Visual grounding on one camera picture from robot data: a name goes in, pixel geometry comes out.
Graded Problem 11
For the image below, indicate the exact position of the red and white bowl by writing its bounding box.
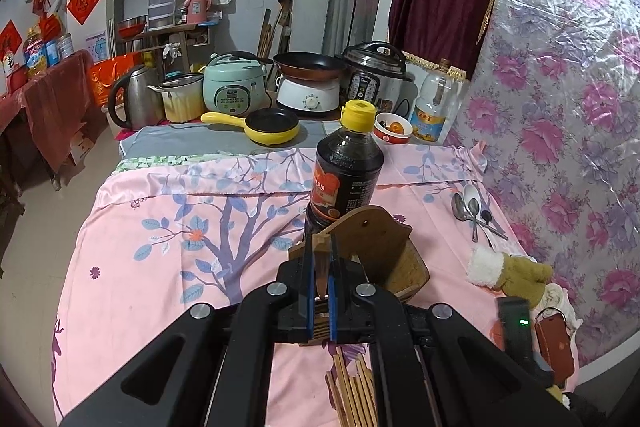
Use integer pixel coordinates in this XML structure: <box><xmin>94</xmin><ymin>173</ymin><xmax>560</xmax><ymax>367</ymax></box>
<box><xmin>374</xmin><ymin>112</ymin><xmax>413</xmax><ymax>146</ymax></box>

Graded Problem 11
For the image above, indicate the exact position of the pink deer print sheet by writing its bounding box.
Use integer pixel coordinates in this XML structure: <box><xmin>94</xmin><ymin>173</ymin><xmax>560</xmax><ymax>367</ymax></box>
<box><xmin>52</xmin><ymin>142</ymin><xmax>582</xmax><ymax>427</ymax></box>

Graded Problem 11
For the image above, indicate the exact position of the dark soy sauce bottle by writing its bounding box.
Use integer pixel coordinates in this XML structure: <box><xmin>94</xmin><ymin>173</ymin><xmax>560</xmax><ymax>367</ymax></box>
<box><xmin>304</xmin><ymin>99</ymin><xmax>386</xmax><ymax>242</ymax></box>

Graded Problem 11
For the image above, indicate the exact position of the brown leather case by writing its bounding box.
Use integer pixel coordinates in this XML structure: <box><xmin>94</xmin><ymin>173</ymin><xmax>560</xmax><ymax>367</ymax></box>
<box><xmin>534</xmin><ymin>308</ymin><xmax>576</xmax><ymax>386</ymax></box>

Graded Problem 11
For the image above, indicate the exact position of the yellow cooking oil jug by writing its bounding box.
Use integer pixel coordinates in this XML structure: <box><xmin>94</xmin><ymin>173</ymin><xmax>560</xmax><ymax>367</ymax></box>
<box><xmin>22</xmin><ymin>27</ymin><xmax>49</xmax><ymax>80</ymax></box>

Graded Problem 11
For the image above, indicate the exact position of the red diamond paper decoration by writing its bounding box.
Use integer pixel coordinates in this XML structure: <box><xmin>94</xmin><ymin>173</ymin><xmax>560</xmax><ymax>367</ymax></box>
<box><xmin>66</xmin><ymin>0</ymin><xmax>103</xmax><ymax>26</ymax></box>

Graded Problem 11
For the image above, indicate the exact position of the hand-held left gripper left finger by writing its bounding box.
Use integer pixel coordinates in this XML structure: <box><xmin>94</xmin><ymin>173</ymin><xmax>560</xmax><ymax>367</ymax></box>
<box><xmin>60</xmin><ymin>233</ymin><xmax>318</xmax><ymax>427</ymax></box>

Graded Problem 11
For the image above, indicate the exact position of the orange gift box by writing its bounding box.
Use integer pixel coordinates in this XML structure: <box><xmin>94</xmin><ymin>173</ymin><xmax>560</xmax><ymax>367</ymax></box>
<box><xmin>90</xmin><ymin>54</ymin><xmax>151</xmax><ymax>108</ymax></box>

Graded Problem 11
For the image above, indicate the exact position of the yellow frying pan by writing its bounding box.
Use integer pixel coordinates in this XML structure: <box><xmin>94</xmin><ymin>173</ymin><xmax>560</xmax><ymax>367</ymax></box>
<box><xmin>201</xmin><ymin>108</ymin><xmax>301</xmax><ymax>146</ymax></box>

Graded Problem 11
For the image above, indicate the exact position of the small red paper decoration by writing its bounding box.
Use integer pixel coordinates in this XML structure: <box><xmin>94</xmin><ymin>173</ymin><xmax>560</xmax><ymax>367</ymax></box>
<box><xmin>0</xmin><ymin>19</ymin><xmax>24</xmax><ymax>54</ymax></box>

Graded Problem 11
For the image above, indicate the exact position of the cardboard box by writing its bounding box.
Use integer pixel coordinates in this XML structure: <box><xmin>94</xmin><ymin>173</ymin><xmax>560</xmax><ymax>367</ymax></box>
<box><xmin>69</xmin><ymin>127</ymin><xmax>99</xmax><ymax>166</ymax></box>

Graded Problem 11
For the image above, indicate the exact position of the white ceramic spoon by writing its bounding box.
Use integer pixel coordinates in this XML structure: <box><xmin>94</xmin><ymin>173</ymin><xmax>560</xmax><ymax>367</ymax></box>
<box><xmin>463</xmin><ymin>183</ymin><xmax>496</xmax><ymax>230</ymax></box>

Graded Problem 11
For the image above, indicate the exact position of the grey cloth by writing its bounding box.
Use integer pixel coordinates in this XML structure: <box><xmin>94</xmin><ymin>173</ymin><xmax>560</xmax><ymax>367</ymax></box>
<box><xmin>119</xmin><ymin>119</ymin><xmax>331</xmax><ymax>158</ymax></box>

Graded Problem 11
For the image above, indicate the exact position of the red metal basin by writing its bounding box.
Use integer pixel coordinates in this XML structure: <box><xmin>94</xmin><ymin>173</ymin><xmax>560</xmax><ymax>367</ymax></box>
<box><xmin>117</xmin><ymin>15</ymin><xmax>149</xmax><ymax>38</ymax></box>

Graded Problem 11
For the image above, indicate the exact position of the bunch of wooden chopsticks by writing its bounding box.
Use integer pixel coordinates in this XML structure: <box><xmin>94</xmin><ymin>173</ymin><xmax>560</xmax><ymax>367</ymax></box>
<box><xmin>324</xmin><ymin>346</ymin><xmax>382</xmax><ymax>427</ymax></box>

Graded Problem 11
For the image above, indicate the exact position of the clear cooking oil bottle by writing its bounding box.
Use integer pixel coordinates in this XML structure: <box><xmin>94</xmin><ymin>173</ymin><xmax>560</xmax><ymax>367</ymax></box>
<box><xmin>410</xmin><ymin>58</ymin><xmax>461</xmax><ymax>144</ymax></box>

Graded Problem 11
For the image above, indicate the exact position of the mint green rice cooker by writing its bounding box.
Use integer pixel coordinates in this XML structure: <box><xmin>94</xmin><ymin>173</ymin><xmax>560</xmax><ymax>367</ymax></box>
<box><xmin>202</xmin><ymin>52</ymin><xmax>268</xmax><ymax>116</ymax></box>

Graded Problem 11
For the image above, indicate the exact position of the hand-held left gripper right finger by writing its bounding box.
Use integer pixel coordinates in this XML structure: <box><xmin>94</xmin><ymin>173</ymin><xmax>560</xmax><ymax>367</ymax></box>
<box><xmin>329</xmin><ymin>233</ymin><xmax>584</xmax><ymax>427</ymax></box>

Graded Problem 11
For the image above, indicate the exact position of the olive plush glove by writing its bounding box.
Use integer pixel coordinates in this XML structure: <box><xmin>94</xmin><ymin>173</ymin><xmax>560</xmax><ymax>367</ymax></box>
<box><xmin>467</xmin><ymin>246</ymin><xmax>554</xmax><ymax>309</ymax></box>

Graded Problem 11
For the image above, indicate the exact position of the steel electric kettle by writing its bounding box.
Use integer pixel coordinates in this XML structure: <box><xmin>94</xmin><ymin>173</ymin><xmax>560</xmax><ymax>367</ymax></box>
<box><xmin>108</xmin><ymin>65</ymin><xmax>166</xmax><ymax>131</ymax></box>

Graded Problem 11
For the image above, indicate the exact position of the wooden slatted utensil holder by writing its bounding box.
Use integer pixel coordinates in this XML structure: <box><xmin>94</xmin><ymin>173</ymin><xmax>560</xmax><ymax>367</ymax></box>
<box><xmin>287</xmin><ymin>206</ymin><xmax>431</xmax><ymax>348</ymax></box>

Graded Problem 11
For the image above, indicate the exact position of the red cloth covered table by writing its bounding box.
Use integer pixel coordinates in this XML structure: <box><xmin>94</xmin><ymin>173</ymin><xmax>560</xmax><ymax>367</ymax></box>
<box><xmin>0</xmin><ymin>49</ymin><xmax>109</xmax><ymax>190</ymax></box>

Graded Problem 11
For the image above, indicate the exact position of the white crumpled cloth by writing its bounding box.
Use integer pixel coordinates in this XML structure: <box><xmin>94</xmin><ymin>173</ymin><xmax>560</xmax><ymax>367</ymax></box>
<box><xmin>542</xmin><ymin>283</ymin><xmax>584</xmax><ymax>333</ymax></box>

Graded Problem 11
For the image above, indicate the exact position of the pink thermos jug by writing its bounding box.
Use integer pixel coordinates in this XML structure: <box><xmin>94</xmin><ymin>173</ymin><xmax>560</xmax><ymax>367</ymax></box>
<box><xmin>186</xmin><ymin>0</ymin><xmax>209</xmax><ymax>26</ymax></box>

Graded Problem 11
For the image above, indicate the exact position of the steel pot with lid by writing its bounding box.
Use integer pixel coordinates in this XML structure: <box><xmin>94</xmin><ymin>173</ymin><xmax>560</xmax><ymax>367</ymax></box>
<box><xmin>147</xmin><ymin>74</ymin><xmax>206</xmax><ymax>124</ymax></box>

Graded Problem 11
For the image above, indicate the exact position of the silver pressure cooker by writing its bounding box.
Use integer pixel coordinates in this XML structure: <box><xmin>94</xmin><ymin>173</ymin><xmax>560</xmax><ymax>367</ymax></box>
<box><xmin>341</xmin><ymin>42</ymin><xmax>417</xmax><ymax>115</ymax></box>

